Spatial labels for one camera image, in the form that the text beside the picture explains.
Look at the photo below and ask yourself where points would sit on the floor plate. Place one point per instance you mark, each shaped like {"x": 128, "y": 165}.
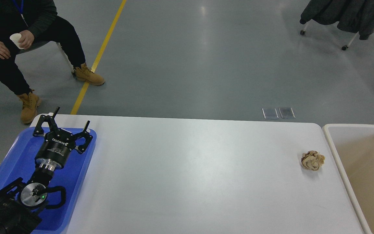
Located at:
{"x": 270, "y": 113}
{"x": 287, "y": 113}

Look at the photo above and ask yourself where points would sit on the tan left boot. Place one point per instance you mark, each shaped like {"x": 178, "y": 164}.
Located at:
{"x": 85, "y": 74}

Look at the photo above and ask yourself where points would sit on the right floor plate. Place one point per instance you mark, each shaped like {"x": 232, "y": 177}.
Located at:
{"x": 287, "y": 113}

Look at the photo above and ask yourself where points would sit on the tan boot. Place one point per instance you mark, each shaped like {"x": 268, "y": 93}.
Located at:
{"x": 85, "y": 74}
{"x": 30, "y": 103}

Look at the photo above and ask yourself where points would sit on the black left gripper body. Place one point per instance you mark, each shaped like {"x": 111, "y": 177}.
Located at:
{"x": 56, "y": 148}

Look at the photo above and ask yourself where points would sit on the left floor plate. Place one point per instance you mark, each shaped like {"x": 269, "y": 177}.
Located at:
{"x": 270, "y": 113}

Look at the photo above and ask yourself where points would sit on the white paper cup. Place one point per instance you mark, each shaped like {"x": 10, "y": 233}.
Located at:
{"x": 15, "y": 38}

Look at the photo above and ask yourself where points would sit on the seated person in black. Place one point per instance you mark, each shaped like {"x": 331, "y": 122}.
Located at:
{"x": 38, "y": 18}

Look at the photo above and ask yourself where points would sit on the tan right boot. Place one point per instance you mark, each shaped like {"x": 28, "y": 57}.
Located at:
{"x": 30, "y": 103}

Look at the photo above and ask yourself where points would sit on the blue plastic tray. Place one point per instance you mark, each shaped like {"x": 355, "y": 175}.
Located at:
{"x": 19, "y": 162}

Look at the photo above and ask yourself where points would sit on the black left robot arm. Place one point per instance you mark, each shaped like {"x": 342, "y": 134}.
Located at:
{"x": 42, "y": 175}

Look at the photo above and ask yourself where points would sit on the beige plastic bin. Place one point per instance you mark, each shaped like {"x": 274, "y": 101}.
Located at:
{"x": 352, "y": 146}

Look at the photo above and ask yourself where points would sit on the person's left hand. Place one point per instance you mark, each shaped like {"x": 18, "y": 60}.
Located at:
{"x": 26, "y": 40}

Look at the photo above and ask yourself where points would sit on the dark jacket on chair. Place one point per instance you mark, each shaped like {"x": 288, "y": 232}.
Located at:
{"x": 354, "y": 16}

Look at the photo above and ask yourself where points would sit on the crumpled brown paper ball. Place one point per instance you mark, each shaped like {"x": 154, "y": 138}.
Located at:
{"x": 312, "y": 160}

